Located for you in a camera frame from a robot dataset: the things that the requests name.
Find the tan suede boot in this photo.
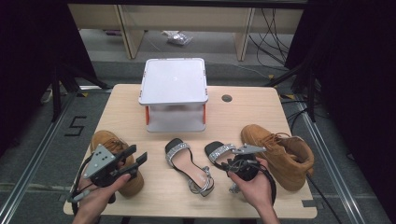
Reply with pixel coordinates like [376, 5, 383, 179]
[240, 124, 316, 192]
[90, 130, 145, 198]

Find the person's right hand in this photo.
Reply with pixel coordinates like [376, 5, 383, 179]
[228, 158, 276, 215]

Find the white two-tier shoe rack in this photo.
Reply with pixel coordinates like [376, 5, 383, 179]
[138, 57, 209, 134]

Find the black rhinestone strap sandal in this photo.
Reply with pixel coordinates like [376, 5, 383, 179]
[204, 140, 242, 194]
[164, 137, 215, 198]

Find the black curtain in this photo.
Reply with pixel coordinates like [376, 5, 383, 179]
[284, 0, 396, 218]
[0, 0, 97, 157]

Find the aluminium floor rail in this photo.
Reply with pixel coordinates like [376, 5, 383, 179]
[295, 99, 368, 224]
[0, 92, 78, 224]

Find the thin black floor cable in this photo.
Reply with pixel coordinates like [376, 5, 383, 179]
[306, 174, 344, 224]

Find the right hand-held gripper cable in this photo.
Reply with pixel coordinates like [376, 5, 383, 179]
[242, 158, 277, 206]

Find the bundle of black cables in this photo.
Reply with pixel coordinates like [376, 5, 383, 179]
[248, 7, 295, 68]

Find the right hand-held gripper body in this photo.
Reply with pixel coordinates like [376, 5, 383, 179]
[229, 143, 267, 182]

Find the white floor cable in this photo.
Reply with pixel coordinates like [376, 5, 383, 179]
[40, 88, 54, 105]

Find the black metal stand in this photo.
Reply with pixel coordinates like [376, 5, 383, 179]
[264, 62, 317, 123]
[50, 62, 110, 122]

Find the clear plastic bag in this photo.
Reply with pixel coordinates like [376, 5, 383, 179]
[161, 30, 194, 47]

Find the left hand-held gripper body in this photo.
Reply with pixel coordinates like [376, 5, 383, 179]
[83, 143, 126, 204]

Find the hand-held gripper cable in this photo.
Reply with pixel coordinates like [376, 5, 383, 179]
[242, 158, 277, 206]
[67, 155, 94, 217]

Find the beige background desk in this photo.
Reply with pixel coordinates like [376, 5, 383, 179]
[67, 0, 309, 62]

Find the left hand-held gripper cable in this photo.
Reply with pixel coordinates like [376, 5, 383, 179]
[67, 155, 94, 217]

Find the person's left hand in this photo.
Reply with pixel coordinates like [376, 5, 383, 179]
[74, 173, 132, 218]

